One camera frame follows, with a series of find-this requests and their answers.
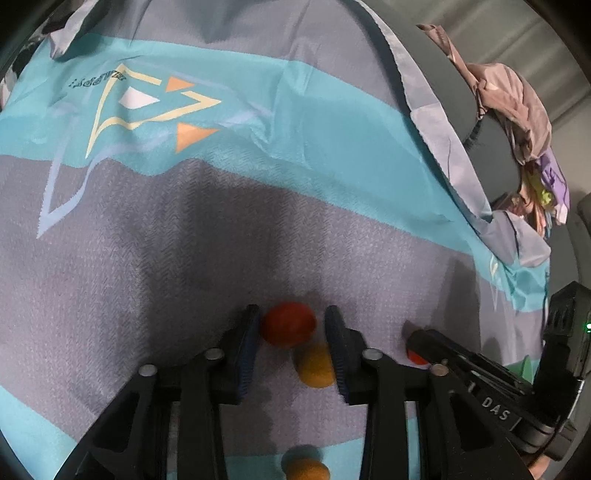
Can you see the black camera box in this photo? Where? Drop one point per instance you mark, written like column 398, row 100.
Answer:
column 566, row 336

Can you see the large red tomato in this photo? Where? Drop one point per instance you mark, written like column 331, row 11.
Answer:
column 288, row 325

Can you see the brown kiwi lower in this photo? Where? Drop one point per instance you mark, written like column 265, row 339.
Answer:
column 307, row 469

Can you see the small red tomato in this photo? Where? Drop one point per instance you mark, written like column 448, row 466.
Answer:
column 417, row 359

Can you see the blue grey striped cloth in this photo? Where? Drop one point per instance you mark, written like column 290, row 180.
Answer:
column 165, row 163

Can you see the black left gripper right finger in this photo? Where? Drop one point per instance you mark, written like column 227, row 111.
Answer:
column 456, row 438

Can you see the grey sofa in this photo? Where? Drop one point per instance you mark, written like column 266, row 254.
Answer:
column 471, row 161

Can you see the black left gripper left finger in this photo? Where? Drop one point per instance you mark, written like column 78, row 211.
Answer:
column 130, row 438

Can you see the tan kiwi upper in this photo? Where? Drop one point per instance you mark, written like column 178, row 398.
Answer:
column 313, row 364

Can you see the pile of clothes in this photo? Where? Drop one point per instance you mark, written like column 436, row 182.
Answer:
column 544, row 197

